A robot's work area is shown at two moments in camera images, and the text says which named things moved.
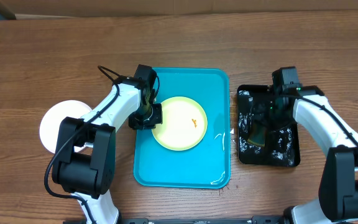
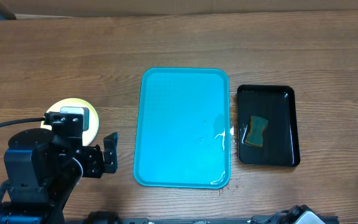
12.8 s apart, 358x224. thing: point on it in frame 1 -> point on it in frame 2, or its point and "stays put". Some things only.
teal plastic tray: [206, 166] stays put
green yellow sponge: [257, 134] stays put
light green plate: [184, 122] -> [87, 136]
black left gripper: [135, 124] -> [94, 156]
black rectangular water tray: [281, 145] stays put
